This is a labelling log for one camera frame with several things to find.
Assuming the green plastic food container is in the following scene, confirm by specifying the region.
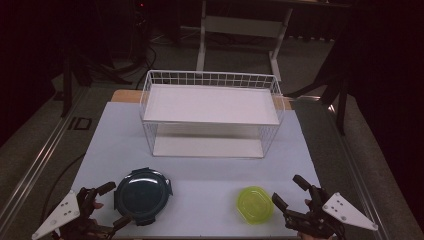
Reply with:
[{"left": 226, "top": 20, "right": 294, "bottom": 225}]
[{"left": 236, "top": 185, "right": 275, "bottom": 225}]

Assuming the person's right hand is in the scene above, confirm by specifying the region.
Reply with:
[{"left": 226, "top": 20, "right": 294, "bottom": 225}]
[{"left": 297, "top": 198, "right": 334, "bottom": 240}]

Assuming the black stand with legs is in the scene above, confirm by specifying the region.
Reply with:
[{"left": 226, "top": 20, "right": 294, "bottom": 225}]
[{"left": 285, "top": 39, "right": 352, "bottom": 136}]

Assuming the person's left hand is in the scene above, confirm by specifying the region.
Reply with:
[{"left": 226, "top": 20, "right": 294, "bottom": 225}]
[{"left": 87, "top": 200, "right": 105, "bottom": 227}]

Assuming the round dark blue food container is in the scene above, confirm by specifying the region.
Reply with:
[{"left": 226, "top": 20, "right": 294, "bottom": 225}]
[{"left": 113, "top": 167, "right": 174, "bottom": 227}]

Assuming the bundle of black cables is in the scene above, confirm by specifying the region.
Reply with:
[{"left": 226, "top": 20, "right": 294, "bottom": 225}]
[{"left": 108, "top": 0, "right": 158, "bottom": 90}]

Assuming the white wire shelf rack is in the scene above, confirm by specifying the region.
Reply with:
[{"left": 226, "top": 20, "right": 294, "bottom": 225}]
[{"left": 139, "top": 69, "right": 286, "bottom": 160}]

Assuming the white metal desk frame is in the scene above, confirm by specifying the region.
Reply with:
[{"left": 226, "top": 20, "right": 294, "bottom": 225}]
[{"left": 195, "top": 0, "right": 295, "bottom": 82}]

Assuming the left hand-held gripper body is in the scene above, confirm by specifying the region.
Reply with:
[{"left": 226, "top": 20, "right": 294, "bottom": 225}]
[{"left": 31, "top": 187, "right": 115, "bottom": 240}]

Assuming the black stand leg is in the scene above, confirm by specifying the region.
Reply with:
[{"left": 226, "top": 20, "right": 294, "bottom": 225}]
[{"left": 60, "top": 54, "right": 93, "bottom": 118}]

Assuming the white table mat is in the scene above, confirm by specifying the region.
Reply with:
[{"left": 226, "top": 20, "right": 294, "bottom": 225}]
[{"left": 51, "top": 101, "right": 338, "bottom": 240}]

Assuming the metal floor rail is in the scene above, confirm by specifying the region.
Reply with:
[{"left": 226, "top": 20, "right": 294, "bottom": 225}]
[
  {"left": 0, "top": 85, "right": 90, "bottom": 231},
  {"left": 327, "top": 102, "right": 392, "bottom": 240}
]

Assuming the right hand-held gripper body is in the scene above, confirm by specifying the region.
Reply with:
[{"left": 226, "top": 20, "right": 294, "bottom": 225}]
[{"left": 282, "top": 186, "right": 380, "bottom": 240}]

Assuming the black floor cable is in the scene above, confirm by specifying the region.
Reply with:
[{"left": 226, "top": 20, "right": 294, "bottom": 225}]
[{"left": 39, "top": 152, "right": 87, "bottom": 231}]

